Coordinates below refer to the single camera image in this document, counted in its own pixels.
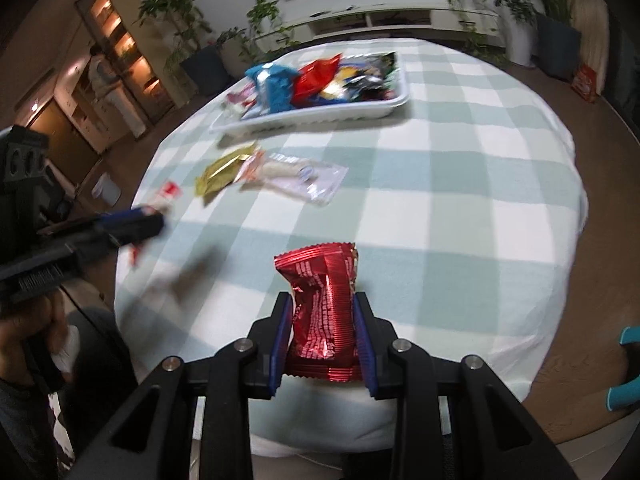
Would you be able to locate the white and pink snack packet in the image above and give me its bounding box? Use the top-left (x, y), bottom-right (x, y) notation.
top-left (225, 85), bottom-right (259, 112)

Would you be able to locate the black snack packet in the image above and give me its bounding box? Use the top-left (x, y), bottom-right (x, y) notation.
top-left (350, 52), bottom-right (399, 102)

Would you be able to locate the white bucket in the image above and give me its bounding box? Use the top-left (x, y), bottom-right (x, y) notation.
top-left (91, 173), bottom-right (121, 206)

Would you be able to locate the person's dark pants leg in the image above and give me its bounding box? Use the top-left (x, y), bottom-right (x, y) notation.
top-left (50, 307), bottom-right (139, 480)

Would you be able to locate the gold snack packet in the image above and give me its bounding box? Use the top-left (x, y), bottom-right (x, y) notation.
top-left (195, 144), bottom-right (259, 206)

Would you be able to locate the tall plant in dark pot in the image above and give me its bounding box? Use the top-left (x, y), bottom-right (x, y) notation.
top-left (137, 0), bottom-right (232, 97)

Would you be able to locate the teal chair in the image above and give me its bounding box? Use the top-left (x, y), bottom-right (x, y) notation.
top-left (605, 325), bottom-right (640, 412)

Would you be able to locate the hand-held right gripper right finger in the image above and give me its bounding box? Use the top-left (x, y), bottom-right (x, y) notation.
top-left (352, 291), bottom-right (577, 480)

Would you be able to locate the red foil snack packet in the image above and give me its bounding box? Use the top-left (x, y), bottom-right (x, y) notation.
top-left (274, 242), bottom-right (364, 384)

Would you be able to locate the white television cabinet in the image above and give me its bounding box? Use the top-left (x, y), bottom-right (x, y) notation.
top-left (285, 5), bottom-right (502, 47)

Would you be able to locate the red box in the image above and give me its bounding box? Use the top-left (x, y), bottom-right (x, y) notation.
top-left (571, 63), bottom-right (600, 104)

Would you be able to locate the small red and white packet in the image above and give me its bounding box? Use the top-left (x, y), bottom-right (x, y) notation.
top-left (130, 182), bottom-right (182, 267)

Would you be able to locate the thin trailing potted plant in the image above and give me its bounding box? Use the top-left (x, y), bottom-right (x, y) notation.
top-left (441, 0), bottom-right (502, 57)

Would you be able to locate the plant in white pot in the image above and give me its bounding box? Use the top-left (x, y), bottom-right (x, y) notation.
top-left (492, 0), bottom-right (537, 67)

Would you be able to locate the round table with checked cloth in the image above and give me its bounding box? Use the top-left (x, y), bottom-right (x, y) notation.
top-left (114, 37), bottom-right (589, 457)

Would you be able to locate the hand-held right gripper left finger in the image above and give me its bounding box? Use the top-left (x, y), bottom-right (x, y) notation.
top-left (65, 292), bottom-right (294, 480)

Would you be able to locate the leafy plant in pale pot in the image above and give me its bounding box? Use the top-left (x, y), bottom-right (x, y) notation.
top-left (219, 0), bottom-right (302, 79)

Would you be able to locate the wooden display cabinet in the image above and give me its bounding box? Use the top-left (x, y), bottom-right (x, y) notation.
top-left (75, 0), bottom-right (177, 127)

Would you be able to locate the person's left hand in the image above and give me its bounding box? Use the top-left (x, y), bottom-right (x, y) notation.
top-left (0, 294), bottom-right (82, 387)

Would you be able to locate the white plastic tray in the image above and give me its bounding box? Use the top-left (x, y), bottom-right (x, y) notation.
top-left (209, 50), bottom-right (410, 135)

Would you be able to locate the clear sausage packet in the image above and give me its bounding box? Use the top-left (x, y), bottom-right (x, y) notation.
top-left (239, 150), bottom-right (349, 206)

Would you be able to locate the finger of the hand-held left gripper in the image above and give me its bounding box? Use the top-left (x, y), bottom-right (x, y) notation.
top-left (96, 205), bottom-right (152, 227)
top-left (106, 211), bottom-right (167, 249)

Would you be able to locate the light blue snack packet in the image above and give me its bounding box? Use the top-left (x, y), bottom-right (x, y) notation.
top-left (245, 62), bottom-right (302, 115)

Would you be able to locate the person's left forearm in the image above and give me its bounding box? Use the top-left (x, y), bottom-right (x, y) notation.
top-left (0, 372), bottom-right (57, 480)

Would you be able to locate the large plant in blue-grey pot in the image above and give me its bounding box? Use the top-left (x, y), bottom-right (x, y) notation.
top-left (500, 0), bottom-right (584, 82)

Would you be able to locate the blue and yellow snack packet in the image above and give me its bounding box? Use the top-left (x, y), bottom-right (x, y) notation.
top-left (320, 62), bottom-right (371, 106)

